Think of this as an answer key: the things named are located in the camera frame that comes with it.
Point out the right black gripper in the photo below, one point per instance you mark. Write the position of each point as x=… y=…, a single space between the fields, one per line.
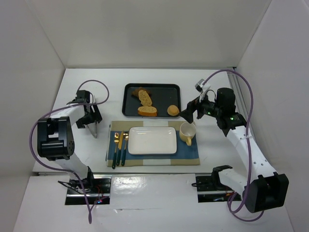
x=193 y=108

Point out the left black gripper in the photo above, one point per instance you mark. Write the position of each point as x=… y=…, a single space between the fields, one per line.
x=89 y=118

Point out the metal tongs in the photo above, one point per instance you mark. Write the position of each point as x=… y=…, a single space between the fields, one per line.
x=92 y=127

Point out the long bread slice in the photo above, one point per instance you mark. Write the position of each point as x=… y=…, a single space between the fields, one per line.
x=144 y=98

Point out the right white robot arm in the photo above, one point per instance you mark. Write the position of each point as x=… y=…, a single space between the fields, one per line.
x=264 y=188

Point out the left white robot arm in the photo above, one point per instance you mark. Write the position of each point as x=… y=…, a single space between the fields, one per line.
x=55 y=140

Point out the orange crust bread slice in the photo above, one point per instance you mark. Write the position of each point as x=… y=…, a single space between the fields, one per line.
x=147 y=111

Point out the dark brown bread piece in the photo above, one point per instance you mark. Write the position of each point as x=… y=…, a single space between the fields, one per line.
x=135 y=92

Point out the round bun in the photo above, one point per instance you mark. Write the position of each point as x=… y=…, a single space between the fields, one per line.
x=173 y=110

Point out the yellow mug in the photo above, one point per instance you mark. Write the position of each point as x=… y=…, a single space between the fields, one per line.
x=187 y=132

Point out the black baking tray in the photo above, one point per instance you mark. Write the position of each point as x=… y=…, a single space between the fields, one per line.
x=162 y=96

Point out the white rectangular plate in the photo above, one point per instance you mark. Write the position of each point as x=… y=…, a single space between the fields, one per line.
x=152 y=141

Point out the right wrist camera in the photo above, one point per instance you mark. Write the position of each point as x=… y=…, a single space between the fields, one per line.
x=202 y=89

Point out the gold fork green handle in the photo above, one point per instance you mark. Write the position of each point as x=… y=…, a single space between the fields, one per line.
x=116 y=141

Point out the gold knife green handle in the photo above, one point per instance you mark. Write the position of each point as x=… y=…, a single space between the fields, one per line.
x=119 y=149

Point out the aluminium rail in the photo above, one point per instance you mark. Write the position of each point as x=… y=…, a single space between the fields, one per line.
x=240 y=103

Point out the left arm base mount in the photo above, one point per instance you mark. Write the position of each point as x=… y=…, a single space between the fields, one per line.
x=98 y=193

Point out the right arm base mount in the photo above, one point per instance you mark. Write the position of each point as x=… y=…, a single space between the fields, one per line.
x=207 y=192

